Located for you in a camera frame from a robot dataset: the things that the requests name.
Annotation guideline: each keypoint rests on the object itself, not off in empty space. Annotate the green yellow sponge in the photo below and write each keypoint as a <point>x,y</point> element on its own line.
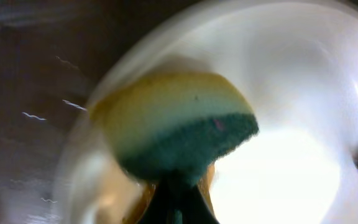
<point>172,126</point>

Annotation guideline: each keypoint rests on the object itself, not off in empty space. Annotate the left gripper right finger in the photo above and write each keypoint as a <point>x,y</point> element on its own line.
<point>197,207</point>

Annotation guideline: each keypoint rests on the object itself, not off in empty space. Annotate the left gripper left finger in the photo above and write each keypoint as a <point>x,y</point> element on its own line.
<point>155,206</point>

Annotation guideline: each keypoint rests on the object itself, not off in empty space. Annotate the white plate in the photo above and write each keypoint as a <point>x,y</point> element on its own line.
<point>296,63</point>

